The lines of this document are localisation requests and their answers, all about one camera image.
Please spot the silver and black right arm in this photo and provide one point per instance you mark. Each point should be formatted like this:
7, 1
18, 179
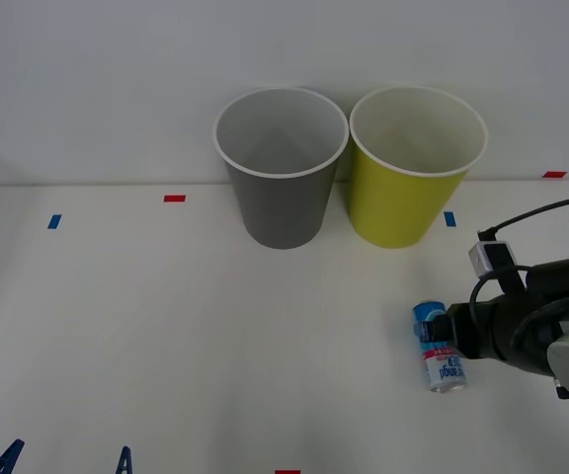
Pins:
561, 306

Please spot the yellow-green plastic waste bin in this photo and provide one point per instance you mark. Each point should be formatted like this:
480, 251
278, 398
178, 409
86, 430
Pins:
393, 207

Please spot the grey plastic waste bin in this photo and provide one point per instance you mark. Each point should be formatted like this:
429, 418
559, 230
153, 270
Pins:
279, 212

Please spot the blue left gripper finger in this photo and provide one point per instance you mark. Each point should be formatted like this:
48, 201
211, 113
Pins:
125, 464
7, 459

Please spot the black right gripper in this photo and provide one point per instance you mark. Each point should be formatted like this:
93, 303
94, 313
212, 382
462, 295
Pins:
479, 331

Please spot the blue and white drink can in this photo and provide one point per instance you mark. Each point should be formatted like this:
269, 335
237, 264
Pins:
445, 375

